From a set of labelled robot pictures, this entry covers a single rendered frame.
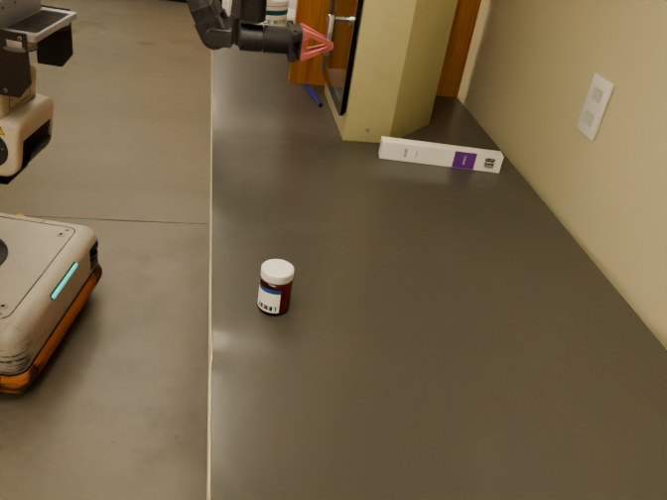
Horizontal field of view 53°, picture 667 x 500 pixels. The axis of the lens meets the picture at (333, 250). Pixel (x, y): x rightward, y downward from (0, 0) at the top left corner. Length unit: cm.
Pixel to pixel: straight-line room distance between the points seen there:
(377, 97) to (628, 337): 75
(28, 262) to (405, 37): 137
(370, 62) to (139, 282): 145
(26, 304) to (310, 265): 118
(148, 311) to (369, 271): 149
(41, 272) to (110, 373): 38
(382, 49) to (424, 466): 96
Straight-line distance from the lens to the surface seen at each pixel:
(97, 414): 215
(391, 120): 158
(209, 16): 150
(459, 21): 195
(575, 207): 146
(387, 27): 150
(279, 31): 151
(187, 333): 240
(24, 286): 219
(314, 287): 105
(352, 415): 86
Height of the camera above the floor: 155
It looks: 32 degrees down
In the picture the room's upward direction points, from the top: 9 degrees clockwise
